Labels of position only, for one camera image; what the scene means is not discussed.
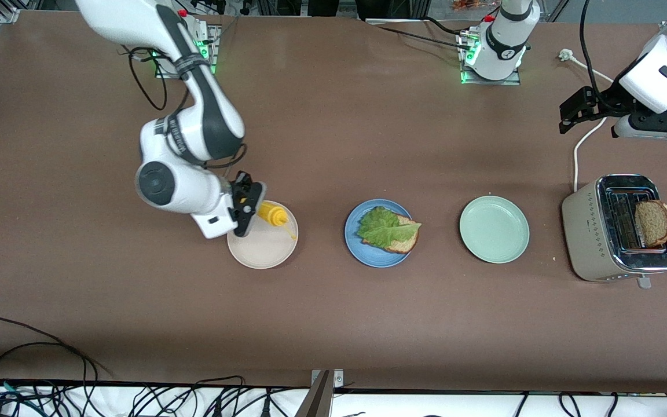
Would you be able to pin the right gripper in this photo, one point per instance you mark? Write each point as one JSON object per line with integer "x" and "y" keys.
{"x": 243, "y": 189}

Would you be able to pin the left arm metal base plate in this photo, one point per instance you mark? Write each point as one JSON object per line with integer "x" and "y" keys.
{"x": 513, "y": 81}

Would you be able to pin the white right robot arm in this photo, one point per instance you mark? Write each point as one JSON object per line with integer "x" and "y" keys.
{"x": 189, "y": 188}

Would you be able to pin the orange snack packet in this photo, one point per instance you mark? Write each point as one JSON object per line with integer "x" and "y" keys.
{"x": 469, "y": 4}

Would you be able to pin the yellow mustard squeeze bottle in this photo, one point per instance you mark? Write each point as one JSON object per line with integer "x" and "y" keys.
{"x": 272, "y": 214}

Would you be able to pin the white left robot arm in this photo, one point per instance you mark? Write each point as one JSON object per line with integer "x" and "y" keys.
{"x": 501, "y": 40}

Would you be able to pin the beige chrome toaster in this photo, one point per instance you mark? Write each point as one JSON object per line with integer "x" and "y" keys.
{"x": 585, "y": 237}

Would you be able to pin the mint green round plate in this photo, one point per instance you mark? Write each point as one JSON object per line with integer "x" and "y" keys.
{"x": 494, "y": 229}

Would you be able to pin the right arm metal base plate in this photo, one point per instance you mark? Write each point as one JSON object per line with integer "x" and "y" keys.
{"x": 213, "y": 58}

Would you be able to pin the blue round plate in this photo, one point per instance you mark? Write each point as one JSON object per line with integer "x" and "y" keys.
{"x": 362, "y": 255}

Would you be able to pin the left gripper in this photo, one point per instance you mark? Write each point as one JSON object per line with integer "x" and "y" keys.
{"x": 607, "y": 101}

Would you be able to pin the grey metal table bracket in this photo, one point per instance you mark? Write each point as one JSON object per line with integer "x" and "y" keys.
{"x": 319, "y": 399}

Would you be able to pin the beige round plate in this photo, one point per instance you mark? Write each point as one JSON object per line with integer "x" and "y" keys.
{"x": 264, "y": 249}

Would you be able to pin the green lettuce leaf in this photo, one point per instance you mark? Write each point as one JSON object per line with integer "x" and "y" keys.
{"x": 385, "y": 229}

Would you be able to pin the brown bread slice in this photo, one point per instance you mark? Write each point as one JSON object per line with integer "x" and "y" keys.
{"x": 400, "y": 244}
{"x": 655, "y": 223}

